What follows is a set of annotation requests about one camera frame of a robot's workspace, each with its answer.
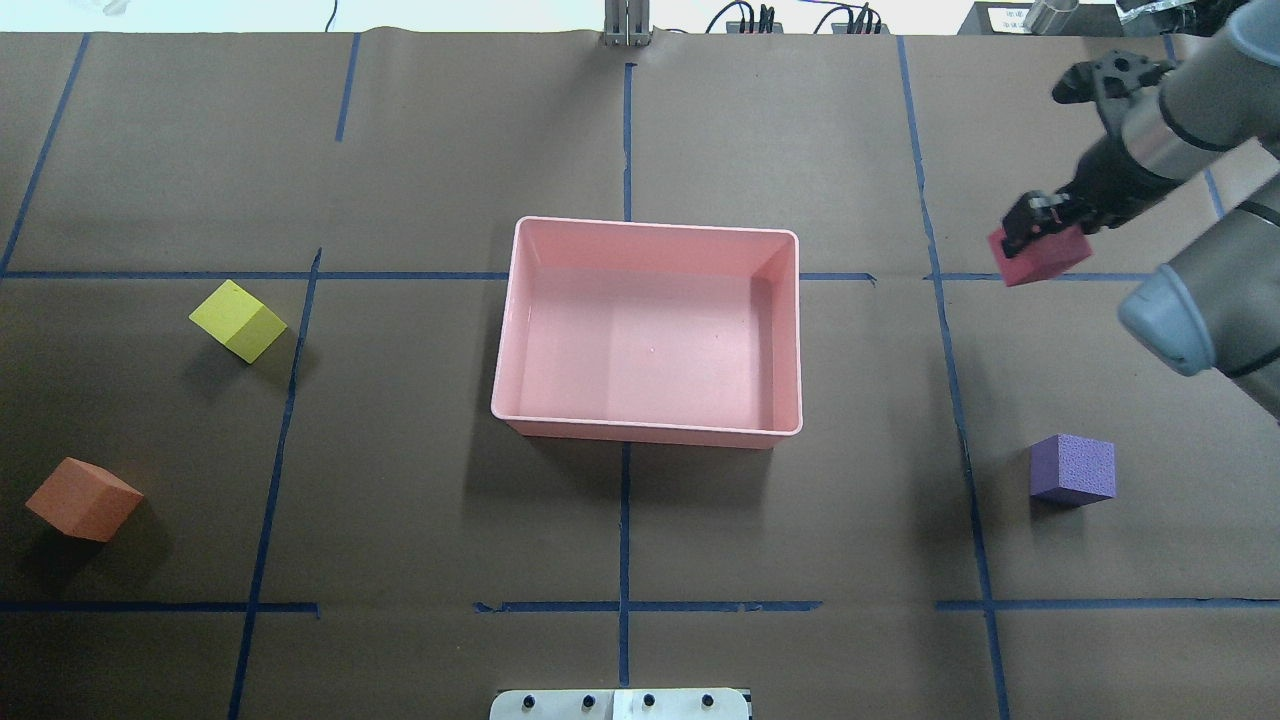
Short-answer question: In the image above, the orange foam block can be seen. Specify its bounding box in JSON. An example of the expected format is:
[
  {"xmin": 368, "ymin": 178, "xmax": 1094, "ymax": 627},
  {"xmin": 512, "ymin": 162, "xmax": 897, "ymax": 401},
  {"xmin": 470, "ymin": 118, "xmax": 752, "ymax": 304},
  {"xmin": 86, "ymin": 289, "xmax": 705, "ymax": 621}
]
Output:
[{"xmin": 26, "ymin": 457, "xmax": 145, "ymax": 543}]

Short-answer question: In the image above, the purple foam block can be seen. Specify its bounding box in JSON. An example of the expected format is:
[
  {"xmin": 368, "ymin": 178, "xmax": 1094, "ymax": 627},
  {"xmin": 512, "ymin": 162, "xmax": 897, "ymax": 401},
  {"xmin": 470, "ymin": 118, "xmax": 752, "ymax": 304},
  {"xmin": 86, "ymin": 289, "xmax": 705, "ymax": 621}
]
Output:
[{"xmin": 1028, "ymin": 434, "xmax": 1117, "ymax": 507}]

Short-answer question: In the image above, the pink plastic bin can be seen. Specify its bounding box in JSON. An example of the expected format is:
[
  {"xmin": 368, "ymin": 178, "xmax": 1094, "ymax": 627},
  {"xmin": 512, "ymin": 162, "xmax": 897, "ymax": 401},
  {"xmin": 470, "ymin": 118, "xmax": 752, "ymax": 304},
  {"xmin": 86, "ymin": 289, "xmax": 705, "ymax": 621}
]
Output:
[{"xmin": 490, "ymin": 217, "xmax": 804, "ymax": 448}]

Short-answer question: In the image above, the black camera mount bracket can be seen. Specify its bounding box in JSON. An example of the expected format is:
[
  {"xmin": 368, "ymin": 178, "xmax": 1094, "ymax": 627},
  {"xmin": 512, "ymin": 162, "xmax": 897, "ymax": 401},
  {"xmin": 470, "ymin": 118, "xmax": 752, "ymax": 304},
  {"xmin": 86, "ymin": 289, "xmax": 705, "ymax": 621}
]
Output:
[{"xmin": 1051, "ymin": 50, "xmax": 1178, "ymax": 135}]

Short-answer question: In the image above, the yellow foam block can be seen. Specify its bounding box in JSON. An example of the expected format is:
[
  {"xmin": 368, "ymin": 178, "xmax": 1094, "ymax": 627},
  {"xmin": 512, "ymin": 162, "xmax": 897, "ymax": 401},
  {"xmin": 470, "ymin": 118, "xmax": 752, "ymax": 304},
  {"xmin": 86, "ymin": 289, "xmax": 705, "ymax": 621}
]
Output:
[{"xmin": 189, "ymin": 279, "xmax": 287, "ymax": 364}]

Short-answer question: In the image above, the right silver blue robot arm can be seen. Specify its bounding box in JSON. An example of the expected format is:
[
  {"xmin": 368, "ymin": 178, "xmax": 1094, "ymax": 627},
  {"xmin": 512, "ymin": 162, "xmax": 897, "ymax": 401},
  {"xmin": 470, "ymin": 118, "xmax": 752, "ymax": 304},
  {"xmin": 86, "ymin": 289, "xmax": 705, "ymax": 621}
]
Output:
[{"xmin": 988, "ymin": 1, "xmax": 1279, "ymax": 415}]

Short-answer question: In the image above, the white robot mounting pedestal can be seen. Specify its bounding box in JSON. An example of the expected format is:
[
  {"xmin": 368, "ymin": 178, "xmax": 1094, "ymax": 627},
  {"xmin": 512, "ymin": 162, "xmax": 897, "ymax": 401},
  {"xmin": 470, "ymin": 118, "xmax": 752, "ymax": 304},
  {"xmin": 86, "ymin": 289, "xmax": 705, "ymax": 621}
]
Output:
[{"xmin": 489, "ymin": 687, "xmax": 754, "ymax": 719}]

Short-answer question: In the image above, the red foam block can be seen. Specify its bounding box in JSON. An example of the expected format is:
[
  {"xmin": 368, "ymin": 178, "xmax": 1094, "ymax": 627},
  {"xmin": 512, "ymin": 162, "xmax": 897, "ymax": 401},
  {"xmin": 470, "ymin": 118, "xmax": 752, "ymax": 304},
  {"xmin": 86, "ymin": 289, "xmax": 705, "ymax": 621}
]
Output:
[{"xmin": 987, "ymin": 225, "xmax": 1093, "ymax": 287}]

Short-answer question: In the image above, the aluminium frame post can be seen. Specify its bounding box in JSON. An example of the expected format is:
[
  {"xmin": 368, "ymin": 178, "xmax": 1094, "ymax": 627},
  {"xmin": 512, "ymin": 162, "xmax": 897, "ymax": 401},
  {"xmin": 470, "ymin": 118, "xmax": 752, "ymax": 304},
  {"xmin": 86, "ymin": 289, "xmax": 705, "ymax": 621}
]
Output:
[{"xmin": 602, "ymin": 0, "xmax": 653, "ymax": 47}]

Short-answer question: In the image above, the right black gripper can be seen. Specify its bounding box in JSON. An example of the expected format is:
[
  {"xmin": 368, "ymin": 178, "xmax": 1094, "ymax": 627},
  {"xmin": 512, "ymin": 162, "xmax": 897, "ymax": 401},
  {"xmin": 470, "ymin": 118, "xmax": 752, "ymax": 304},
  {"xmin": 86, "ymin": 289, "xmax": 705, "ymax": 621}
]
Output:
[{"xmin": 1002, "ymin": 135, "xmax": 1176, "ymax": 259}]

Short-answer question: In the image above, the small metal cylinder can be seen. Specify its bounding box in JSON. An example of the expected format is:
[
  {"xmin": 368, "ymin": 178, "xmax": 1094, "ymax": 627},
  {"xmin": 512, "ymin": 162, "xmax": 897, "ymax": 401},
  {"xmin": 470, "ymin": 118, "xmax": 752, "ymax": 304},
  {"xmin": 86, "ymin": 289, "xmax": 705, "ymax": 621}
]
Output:
[{"xmin": 1021, "ymin": 0, "xmax": 1080, "ymax": 36}]

